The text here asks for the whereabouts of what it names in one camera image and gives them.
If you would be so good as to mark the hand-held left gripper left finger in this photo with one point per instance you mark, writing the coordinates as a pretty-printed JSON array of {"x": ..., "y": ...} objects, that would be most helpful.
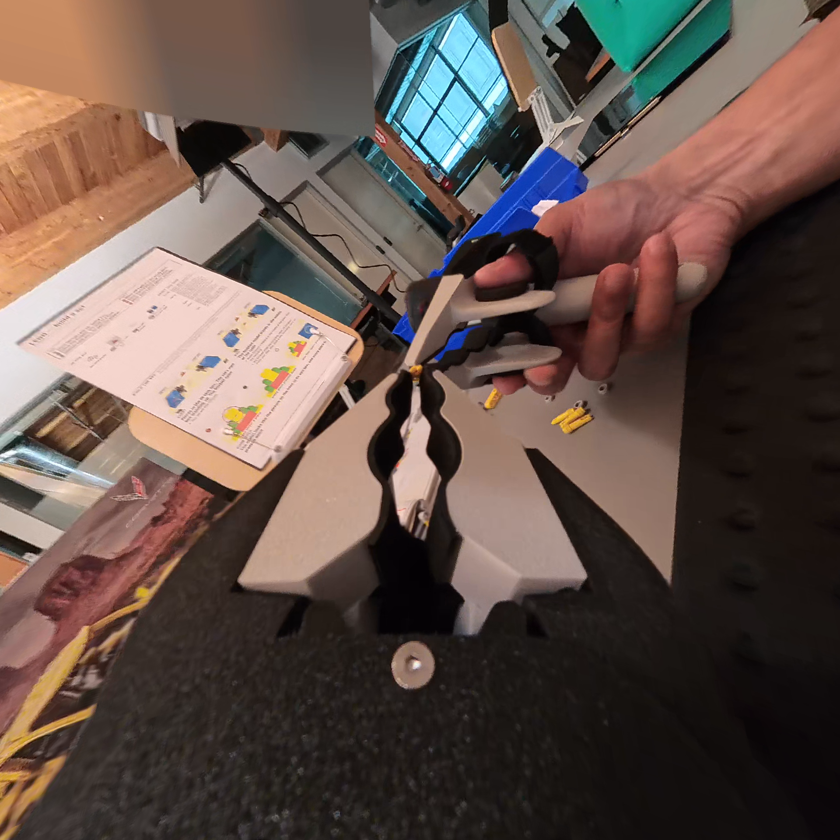
[{"x": 315, "y": 525}]

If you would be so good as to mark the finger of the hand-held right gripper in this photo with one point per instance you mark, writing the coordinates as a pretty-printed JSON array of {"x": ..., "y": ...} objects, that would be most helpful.
[
  {"x": 512, "y": 361},
  {"x": 436, "y": 315}
]

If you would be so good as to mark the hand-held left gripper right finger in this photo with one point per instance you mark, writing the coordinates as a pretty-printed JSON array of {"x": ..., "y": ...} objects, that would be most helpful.
[{"x": 518, "y": 525}]

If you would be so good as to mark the pile of yellow lego pins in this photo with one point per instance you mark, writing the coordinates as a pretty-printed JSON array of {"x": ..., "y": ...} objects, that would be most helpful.
[{"x": 571, "y": 418}]

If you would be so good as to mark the cluster of grey lego rings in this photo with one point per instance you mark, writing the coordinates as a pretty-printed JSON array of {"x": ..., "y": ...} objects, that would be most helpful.
[{"x": 601, "y": 388}]

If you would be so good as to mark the lego instruction booklet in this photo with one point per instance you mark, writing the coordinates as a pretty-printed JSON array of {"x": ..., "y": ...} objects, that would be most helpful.
[{"x": 413, "y": 472}]

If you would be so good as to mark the black lego set box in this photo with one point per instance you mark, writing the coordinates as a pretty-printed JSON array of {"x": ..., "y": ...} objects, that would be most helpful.
[{"x": 79, "y": 590}]

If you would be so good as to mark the person's right hand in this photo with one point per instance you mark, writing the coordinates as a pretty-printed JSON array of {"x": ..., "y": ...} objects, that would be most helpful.
[{"x": 656, "y": 216}]

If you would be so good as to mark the stack of blue plastic bins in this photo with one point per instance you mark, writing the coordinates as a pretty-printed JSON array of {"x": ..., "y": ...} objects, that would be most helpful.
[{"x": 525, "y": 190}]

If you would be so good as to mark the wooden document holder stand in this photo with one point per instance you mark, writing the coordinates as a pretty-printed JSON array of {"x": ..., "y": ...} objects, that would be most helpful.
[{"x": 197, "y": 453}]

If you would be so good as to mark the black tripod pole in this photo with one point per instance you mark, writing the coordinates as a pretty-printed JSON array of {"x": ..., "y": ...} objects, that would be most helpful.
[{"x": 308, "y": 239}]

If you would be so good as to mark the white printed instruction sheet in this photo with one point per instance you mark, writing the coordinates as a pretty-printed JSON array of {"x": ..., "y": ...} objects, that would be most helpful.
[{"x": 164, "y": 328}]

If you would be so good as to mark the black perforated board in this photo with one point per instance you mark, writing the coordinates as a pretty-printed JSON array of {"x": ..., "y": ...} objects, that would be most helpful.
[{"x": 761, "y": 459}]

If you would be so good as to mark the teal tote bag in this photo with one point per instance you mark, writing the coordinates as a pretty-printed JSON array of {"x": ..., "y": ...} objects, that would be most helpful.
[{"x": 656, "y": 33}]

